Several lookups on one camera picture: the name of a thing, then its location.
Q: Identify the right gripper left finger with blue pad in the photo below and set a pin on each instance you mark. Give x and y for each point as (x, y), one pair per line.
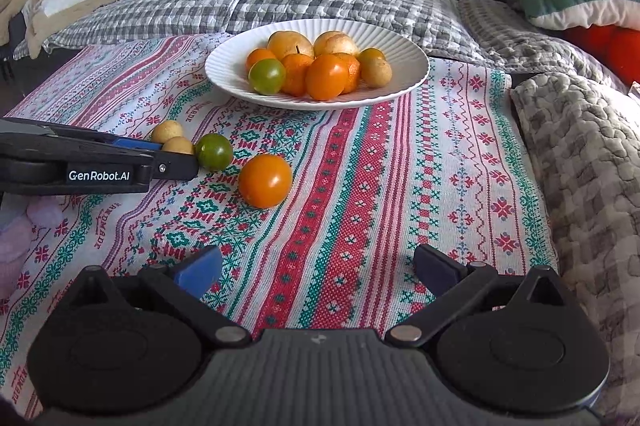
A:
(178, 291)

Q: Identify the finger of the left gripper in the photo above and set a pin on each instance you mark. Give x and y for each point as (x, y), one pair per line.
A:
(157, 164)
(86, 134)

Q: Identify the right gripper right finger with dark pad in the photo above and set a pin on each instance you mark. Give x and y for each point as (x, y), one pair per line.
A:
(458, 291)

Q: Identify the tan longan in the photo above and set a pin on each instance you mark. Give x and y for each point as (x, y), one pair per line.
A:
(179, 145)
(165, 131)
(376, 72)

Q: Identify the green tomato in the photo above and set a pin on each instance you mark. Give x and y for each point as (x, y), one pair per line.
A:
(267, 76)
(214, 152)

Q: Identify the gloved left hand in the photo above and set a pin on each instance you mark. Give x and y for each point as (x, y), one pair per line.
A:
(21, 217)

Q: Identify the patterned red green tablecloth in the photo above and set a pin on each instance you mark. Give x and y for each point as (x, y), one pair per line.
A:
(444, 165)

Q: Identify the green tomato in plate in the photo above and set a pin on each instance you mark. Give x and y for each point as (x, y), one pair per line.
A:
(267, 76)

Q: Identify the small orange tomato left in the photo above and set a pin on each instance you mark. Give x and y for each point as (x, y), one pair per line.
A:
(257, 55)

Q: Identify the orange mandarin centre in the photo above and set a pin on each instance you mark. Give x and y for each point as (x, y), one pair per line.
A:
(296, 66)

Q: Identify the grey checkered quilt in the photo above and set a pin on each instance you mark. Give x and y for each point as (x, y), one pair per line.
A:
(434, 25)

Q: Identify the large yellow pear left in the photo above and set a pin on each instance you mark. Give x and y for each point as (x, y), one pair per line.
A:
(285, 42)

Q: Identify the large yellow pear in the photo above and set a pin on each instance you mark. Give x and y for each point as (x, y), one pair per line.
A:
(333, 42)
(285, 42)

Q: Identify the orange tomato plate front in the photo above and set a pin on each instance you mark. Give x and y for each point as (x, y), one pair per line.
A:
(326, 77)

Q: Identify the grey knit checkered blanket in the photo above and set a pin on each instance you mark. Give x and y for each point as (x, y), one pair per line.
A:
(582, 132)

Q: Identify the tan longan in plate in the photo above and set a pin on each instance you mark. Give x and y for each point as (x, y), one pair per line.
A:
(376, 72)

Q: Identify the large yellow pear right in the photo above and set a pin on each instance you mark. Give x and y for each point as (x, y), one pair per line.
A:
(333, 42)

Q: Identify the white ribbed plate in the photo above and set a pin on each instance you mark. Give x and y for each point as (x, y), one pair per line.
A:
(225, 66)

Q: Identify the small yellow-green tomato back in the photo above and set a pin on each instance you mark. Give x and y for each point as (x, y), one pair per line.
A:
(370, 55)

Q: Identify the orange plush pumpkin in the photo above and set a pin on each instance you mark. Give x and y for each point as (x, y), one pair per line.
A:
(618, 48)

